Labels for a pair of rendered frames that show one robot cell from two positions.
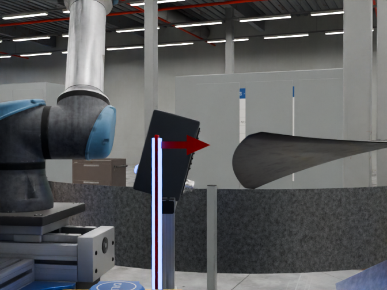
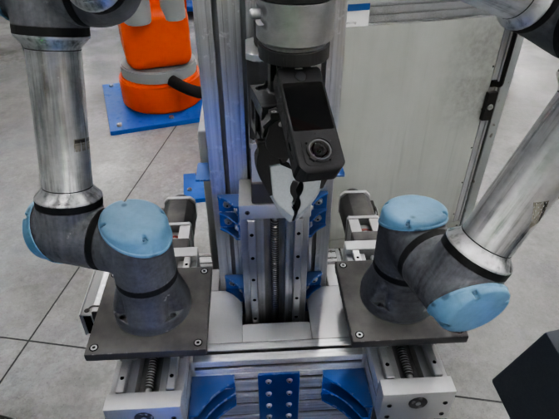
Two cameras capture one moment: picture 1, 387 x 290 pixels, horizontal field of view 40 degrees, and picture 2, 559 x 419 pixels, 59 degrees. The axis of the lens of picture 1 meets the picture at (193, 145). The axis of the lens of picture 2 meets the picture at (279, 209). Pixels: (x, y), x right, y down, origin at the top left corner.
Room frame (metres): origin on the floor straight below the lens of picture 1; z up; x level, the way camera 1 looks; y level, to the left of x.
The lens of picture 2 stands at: (0.75, -0.25, 1.79)
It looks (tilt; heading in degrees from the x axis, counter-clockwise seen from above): 37 degrees down; 77
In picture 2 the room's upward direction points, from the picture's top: straight up
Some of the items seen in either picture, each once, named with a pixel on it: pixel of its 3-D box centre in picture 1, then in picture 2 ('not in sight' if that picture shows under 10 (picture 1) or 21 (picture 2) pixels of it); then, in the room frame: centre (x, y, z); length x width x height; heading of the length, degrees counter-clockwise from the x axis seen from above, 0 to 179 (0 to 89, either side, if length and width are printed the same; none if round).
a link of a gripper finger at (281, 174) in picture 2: not in sight; (276, 182); (0.85, 0.22, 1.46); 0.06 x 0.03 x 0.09; 91
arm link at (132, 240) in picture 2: not in sight; (136, 243); (0.65, 0.47, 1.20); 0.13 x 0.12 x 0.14; 152
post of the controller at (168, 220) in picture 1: (167, 244); not in sight; (1.16, 0.06, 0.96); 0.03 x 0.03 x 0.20; 0
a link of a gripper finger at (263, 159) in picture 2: not in sight; (276, 159); (0.85, 0.20, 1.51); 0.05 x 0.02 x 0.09; 1
